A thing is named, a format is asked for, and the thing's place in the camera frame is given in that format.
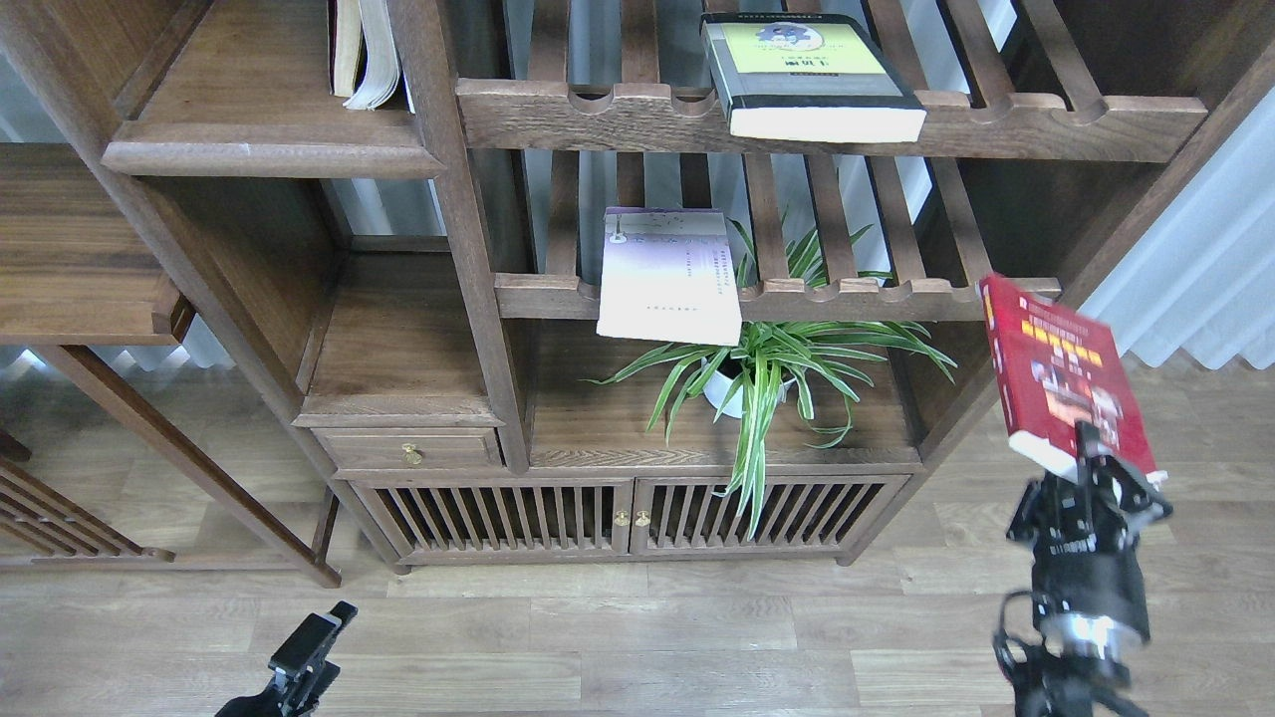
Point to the brass cabinet door knobs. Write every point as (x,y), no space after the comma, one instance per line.
(623,518)

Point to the upright books on shelf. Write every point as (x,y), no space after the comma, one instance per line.
(363,60)

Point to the dark wooden bookshelf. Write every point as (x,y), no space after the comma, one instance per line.
(401,276)

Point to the green spider plant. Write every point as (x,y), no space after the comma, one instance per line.
(769,359)

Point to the red book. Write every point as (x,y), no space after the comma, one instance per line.
(1056,367)

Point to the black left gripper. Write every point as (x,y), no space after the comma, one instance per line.
(301,674)

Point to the pale purple book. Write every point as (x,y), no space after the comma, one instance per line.
(668,276)

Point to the wooden side table left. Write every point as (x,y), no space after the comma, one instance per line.
(76,276)

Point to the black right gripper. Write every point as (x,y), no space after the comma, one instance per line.
(1088,585)

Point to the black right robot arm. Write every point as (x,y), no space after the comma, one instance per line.
(1065,679)

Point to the white curtain right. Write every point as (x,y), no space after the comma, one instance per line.
(1200,279)

